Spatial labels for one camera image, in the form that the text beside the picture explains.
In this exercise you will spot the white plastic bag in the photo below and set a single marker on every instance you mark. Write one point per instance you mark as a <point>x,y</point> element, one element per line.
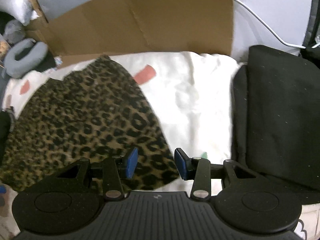
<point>17,2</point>

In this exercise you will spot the leopard print garment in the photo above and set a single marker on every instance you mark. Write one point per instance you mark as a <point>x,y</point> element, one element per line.
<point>75,117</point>

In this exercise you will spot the brown cardboard sheet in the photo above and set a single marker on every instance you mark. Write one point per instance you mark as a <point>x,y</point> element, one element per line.
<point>150,17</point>

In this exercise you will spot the white bear print bed sheet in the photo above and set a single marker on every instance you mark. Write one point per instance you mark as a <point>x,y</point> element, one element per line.
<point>195,100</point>

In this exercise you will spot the grey neck pillow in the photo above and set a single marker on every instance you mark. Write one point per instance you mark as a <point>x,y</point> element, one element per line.
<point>37,55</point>

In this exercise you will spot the black garment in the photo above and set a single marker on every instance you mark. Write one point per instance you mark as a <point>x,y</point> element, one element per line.
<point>3,130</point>

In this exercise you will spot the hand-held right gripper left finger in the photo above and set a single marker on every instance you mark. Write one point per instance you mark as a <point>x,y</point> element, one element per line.
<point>131,162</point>

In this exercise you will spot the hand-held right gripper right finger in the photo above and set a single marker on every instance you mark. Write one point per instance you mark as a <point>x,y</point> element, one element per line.
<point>181,163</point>

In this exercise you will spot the clear plastic bag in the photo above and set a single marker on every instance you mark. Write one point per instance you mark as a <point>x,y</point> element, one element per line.
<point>15,30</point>

